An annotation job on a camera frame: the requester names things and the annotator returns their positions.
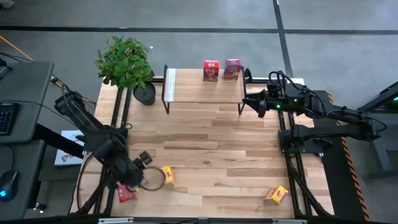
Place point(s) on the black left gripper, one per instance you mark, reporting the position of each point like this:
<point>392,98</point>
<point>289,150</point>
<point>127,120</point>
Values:
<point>129,172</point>

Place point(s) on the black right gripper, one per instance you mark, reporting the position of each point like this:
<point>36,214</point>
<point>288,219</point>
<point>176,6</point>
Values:
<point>275,99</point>

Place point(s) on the red cereal box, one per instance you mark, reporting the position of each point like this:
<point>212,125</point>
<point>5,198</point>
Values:
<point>126,196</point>
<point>211,73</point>

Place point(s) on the purple Raisin Bran cereal box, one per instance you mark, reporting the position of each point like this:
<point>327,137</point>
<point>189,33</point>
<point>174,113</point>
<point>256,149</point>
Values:
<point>231,70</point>

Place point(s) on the yellow Corn Pops cereal box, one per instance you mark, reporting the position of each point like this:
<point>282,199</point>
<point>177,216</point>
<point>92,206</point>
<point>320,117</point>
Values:
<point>168,176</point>
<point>276,196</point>

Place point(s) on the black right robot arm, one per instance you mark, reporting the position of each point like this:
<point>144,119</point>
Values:
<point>342,116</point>

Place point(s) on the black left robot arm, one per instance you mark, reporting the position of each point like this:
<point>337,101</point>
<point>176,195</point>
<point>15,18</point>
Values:
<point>77,113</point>

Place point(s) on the white paper sheet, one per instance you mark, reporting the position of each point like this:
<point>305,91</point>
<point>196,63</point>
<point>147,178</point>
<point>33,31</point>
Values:
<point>66,155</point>

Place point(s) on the black desk crossbar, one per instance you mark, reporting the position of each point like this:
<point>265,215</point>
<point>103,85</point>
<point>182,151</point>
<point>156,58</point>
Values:
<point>56,140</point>

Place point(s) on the desk caster wheel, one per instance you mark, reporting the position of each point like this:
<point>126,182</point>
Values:
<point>40,207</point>

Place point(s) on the grey desk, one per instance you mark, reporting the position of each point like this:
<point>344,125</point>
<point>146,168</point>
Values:
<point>25,165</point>
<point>28,93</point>

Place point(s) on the black hazard-striped floor mat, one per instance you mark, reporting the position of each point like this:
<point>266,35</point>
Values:
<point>335,174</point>

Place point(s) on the black computer mouse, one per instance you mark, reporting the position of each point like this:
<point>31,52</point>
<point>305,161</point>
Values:
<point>8,185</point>

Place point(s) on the green plant in black pot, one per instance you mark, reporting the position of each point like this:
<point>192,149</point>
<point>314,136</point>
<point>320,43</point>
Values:
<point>124,62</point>

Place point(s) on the grey metal stand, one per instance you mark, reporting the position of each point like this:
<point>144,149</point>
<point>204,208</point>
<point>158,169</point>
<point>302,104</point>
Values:
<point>381,146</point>

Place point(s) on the black keyboard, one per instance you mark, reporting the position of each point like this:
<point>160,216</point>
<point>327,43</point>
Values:
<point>7,119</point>

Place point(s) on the person's shoe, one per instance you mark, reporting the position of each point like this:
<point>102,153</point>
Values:
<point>5,3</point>

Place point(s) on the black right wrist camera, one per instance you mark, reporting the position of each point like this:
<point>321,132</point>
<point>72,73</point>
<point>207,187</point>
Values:
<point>262,110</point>

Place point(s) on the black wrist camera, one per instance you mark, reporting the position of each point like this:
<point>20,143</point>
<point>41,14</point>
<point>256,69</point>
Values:
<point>144,159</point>
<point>262,110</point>

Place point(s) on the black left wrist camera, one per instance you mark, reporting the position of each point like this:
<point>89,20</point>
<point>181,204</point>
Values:
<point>144,159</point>

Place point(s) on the silver bracket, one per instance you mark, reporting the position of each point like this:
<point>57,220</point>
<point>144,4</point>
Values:
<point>115,220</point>
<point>289,221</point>

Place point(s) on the black aluminium table rail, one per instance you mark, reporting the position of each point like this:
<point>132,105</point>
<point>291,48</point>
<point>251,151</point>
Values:
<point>157,80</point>
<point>171,222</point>

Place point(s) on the wooden shelf black metal frame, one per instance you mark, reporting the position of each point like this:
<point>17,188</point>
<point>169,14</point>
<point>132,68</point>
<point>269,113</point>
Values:
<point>192,90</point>

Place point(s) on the black aluminium mounting frame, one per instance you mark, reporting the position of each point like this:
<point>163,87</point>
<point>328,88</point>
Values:
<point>117,102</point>
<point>308,149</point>

